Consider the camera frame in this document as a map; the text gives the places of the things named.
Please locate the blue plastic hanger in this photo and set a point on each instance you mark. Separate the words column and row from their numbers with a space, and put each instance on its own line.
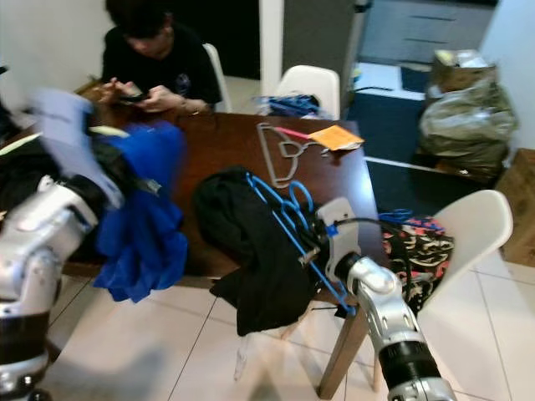
column 297, row 238

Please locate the dark printed sports jersey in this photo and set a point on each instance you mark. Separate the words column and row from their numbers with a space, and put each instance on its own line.
column 251, row 251

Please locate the blue shirt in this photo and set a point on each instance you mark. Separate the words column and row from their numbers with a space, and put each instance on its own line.
column 142, row 242

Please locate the black phone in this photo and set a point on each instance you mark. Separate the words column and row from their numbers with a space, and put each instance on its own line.
column 134, row 96

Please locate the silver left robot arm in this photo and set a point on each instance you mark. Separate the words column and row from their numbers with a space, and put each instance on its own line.
column 33, row 267

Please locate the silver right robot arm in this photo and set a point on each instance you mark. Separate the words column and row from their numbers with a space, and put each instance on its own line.
column 384, row 309

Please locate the grey hanger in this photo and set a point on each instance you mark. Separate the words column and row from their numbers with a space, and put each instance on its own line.
column 270, row 154

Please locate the person's left hand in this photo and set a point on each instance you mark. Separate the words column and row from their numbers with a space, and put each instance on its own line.
column 163, row 99

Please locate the person's right hand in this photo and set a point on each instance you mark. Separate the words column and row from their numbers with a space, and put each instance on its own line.
column 119, row 88

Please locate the black patterned bag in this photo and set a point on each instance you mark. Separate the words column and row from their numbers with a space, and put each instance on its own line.
column 426, row 251

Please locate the orange envelope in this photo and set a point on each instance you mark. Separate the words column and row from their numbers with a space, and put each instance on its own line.
column 336, row 138

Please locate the pink stick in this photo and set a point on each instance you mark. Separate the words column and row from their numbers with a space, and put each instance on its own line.
column 297, row 134

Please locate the dark brown wooden table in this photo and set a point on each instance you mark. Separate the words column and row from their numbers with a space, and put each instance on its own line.
column 226, row 142

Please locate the tangled blue pile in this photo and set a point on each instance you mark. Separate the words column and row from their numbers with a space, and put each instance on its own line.
column 292, row 105

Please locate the white plastic chair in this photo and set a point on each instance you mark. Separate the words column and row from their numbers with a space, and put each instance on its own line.
column 309, row 82
column 468, row 230
column 216, row 71

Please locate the olive grey rubbish bag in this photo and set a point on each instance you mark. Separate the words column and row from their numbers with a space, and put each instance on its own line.
column 468, row 117

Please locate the brown wooden cabinet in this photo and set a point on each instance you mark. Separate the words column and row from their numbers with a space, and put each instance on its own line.
column 518, row 200

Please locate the person in black shirt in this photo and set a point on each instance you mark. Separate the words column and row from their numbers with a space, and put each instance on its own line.
column 167, row 71

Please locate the dark cloth pile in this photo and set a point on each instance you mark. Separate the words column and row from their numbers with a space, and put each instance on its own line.
column 21, row 180

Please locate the grey drawer cabinet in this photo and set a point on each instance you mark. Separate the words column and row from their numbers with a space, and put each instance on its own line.
column 418, row 29

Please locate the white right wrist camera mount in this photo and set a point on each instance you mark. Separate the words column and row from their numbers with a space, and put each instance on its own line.
column 338, row 221

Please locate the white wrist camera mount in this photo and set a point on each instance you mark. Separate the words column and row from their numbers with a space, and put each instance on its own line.
column 338, row 221
column 71, row 134

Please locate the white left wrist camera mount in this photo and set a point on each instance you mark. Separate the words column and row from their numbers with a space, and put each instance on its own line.
column 71, row 134

